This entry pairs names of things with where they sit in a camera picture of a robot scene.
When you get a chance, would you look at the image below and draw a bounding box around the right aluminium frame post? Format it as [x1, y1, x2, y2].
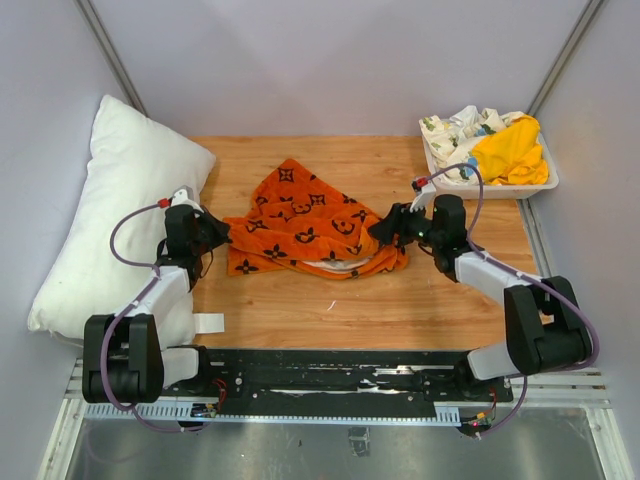
[527, 0, 608, 117]

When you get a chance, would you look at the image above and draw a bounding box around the left aluminium frame post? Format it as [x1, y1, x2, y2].
[73, 0, 148, 115]

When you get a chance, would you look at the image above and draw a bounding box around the yellow cloth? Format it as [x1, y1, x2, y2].
[471, 115, 549, 186]

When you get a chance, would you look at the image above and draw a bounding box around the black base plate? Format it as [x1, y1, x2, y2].
[163, 348, 514, 416]

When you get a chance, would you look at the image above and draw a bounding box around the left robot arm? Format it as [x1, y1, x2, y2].
[82, 199, 230, 410]

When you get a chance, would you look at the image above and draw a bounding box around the white pillow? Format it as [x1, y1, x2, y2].
[27, 95, 216, 340]

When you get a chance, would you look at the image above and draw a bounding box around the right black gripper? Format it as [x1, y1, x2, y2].
[368, 199, 443, 248]

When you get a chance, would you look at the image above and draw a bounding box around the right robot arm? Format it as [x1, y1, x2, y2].
[368, 194, 596, 400]

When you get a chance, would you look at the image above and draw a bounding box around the white patterned cloth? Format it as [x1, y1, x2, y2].
[419, 105, 524, 170]

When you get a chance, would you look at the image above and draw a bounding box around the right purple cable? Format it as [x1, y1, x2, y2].
[419, 162, 601, 439]

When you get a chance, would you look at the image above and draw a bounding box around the white plastic bin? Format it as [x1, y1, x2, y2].
[422, 133, 559, 199]

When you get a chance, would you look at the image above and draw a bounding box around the white slotted cable duct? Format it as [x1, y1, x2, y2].
[83, 402, 462, 427]

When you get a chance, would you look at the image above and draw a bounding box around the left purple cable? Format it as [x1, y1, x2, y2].
[99, 198, 211, 433]

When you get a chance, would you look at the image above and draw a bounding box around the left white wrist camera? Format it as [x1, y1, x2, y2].
[156, 186, 203, 212]

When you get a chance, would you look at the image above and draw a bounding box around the aluminium frame post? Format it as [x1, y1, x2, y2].
[73, 0, 148, 115]
[527, 0, 608, 117]

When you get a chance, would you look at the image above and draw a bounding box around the orange monogram pillowcase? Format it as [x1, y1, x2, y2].
[224, 159, 409, 280]

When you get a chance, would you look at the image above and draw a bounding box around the purple cable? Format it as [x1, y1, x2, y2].
[419, 162, 601, 439]
[99, 198, 211, 433]

